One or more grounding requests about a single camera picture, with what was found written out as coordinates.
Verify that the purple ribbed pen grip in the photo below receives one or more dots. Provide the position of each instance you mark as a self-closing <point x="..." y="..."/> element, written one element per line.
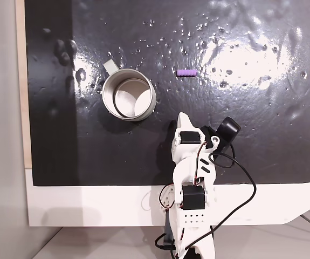
<point x="186" y="73"/>

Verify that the black glossy mat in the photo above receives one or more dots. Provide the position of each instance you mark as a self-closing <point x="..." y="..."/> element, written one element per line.
<point x="90" y="151"/>

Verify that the white board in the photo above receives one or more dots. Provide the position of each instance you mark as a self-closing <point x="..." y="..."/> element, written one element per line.
<point x="90" y="205"/>

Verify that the light wooden board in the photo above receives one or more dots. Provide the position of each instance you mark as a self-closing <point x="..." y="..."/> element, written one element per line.
<point x="21" y="81"/>

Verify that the black oval camera box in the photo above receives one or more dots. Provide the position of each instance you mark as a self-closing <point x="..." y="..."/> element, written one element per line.
<point x="228" y="129"/>

